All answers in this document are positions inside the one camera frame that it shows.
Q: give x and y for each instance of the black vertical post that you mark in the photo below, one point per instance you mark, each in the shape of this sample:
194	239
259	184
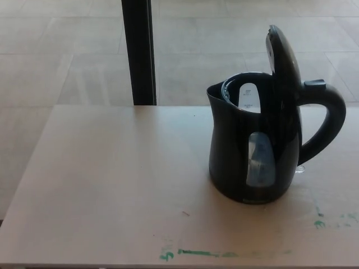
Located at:
139	50

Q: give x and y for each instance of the black electric kettle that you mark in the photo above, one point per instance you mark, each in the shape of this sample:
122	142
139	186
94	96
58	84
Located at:
232	145

